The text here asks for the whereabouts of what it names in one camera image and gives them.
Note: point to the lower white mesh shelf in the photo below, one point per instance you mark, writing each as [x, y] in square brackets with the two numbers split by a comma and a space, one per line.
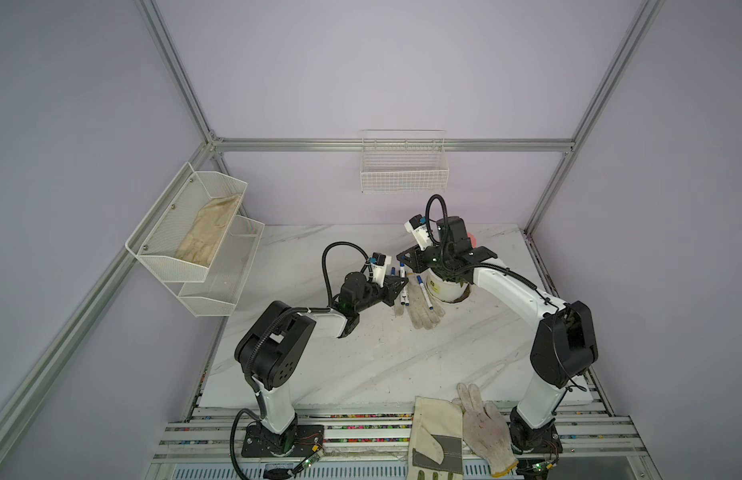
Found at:
[220, 293]

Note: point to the upper white mesh shelf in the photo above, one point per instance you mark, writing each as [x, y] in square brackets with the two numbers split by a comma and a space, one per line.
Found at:
[155, 240]

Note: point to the white mesh shelf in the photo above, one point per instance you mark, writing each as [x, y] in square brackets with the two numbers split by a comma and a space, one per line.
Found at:
[220, 293]
[155, 240]

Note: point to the potted green plant white pot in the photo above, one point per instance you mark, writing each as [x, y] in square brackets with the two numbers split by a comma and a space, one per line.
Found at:
[446, 288]

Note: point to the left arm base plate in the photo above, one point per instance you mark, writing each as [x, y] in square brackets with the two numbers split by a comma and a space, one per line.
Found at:
[296, 441]

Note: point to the beige leather work glove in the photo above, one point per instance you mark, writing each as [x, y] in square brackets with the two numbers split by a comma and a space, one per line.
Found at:
[435, 444]

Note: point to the white knit glove on table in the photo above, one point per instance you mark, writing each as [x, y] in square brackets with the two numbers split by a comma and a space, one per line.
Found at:
[421, 317]

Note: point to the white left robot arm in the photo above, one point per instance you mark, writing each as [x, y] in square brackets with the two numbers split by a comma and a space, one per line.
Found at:
[270, 351]

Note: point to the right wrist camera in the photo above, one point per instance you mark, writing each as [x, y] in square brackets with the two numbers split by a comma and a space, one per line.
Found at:
[418, 227]

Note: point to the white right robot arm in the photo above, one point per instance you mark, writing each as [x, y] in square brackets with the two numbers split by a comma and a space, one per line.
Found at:
[565, 342]

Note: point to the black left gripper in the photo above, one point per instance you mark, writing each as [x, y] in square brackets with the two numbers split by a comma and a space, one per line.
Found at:
[389, 291]

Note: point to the beige cloth in shelf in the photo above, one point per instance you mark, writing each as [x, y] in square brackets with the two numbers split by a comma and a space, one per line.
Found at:
[205, 236]

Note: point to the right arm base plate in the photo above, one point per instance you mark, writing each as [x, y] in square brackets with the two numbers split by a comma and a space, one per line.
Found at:
[525, 439]

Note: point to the white wire wall basket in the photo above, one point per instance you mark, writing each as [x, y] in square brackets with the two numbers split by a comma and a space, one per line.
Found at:
[403, 161]

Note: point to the white knit glove front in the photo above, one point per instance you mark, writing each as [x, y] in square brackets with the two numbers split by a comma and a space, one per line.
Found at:
[485, 430]

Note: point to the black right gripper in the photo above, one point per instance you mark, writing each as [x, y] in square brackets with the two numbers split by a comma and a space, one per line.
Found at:
[414, 259]

